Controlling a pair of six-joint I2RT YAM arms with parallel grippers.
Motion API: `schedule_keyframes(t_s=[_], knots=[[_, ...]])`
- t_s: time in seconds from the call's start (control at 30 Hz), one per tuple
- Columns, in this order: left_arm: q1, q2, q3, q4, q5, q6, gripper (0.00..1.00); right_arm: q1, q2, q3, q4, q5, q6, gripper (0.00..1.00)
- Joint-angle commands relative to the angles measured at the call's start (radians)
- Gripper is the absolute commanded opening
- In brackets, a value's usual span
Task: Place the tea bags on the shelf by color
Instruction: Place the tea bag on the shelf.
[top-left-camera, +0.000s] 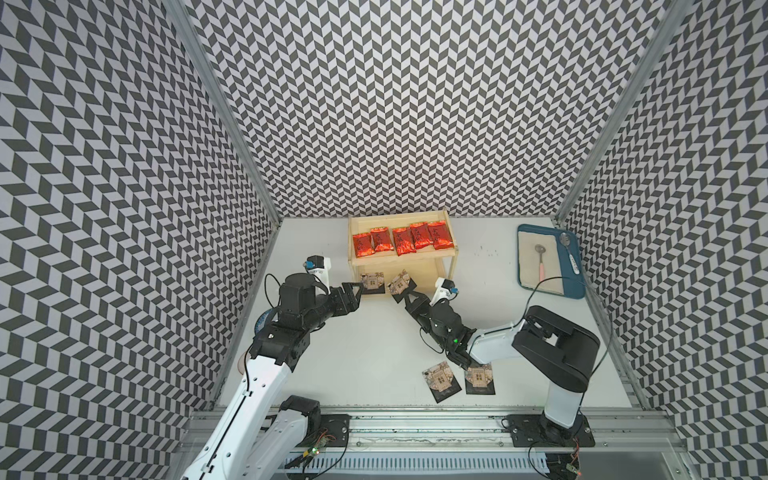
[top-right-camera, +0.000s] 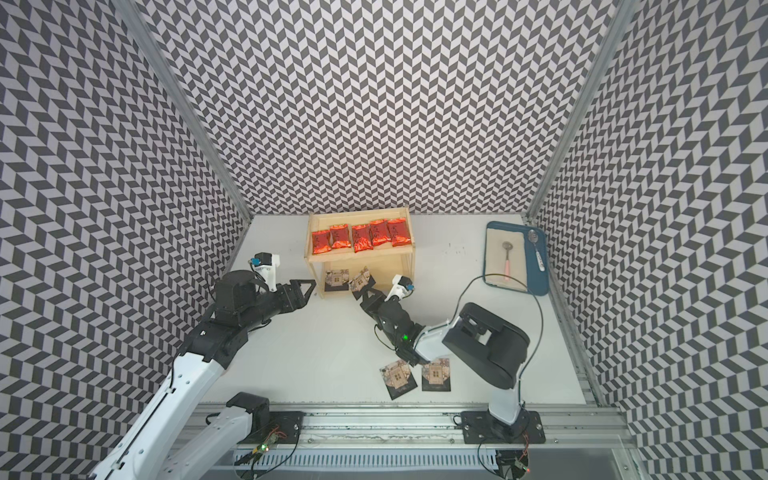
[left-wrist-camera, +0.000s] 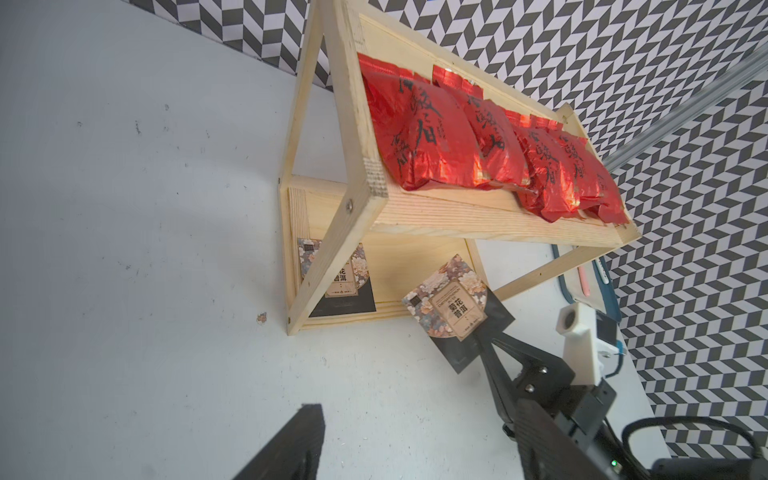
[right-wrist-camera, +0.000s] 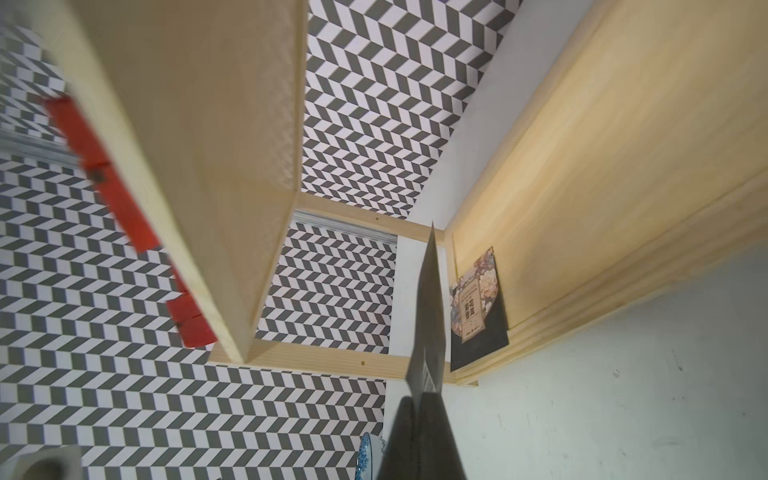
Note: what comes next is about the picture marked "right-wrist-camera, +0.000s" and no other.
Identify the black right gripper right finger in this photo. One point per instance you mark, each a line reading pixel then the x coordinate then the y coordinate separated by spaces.
pixel 438 456

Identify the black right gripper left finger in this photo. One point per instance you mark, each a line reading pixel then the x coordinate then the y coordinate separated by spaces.
pixel 399 460

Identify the brown tea bag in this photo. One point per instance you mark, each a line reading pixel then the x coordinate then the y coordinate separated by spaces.
pixel 426 367
pixel 478 317

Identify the red tea bag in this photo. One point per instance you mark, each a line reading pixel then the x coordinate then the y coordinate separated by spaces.
pixel 189 320
pixel 99 168

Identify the light wooden two-tier shelf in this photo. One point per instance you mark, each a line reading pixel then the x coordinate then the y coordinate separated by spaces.
pixel 640 159

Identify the blue patterned bowl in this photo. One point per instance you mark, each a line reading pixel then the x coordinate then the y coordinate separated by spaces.
pixel 370 455

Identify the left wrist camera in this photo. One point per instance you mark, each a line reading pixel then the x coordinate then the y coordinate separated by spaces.
pixel 51 463

